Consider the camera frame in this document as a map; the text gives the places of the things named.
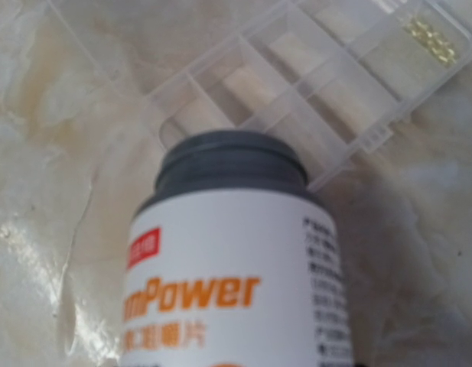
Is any orange pill bottle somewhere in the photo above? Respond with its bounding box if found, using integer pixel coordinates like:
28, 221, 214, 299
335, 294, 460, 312
119, 130, 354, 366

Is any clear plastic pill organizer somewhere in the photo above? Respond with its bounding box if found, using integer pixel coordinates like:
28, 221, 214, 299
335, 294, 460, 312
49, 1, 472, 188

